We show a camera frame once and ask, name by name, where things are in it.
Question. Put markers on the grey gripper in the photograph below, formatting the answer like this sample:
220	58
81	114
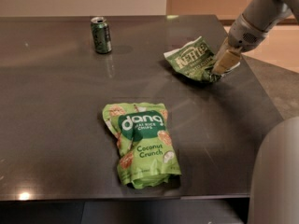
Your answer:
244	35

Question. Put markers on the green jalapeno kettle chip bag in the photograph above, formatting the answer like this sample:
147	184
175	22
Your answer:
195	60

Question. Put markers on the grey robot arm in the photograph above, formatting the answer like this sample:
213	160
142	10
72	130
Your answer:
274	183

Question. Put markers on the green dang rice chip bag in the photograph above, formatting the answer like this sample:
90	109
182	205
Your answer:
147	156

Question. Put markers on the green soda can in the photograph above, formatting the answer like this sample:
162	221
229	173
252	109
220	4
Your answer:
101	35

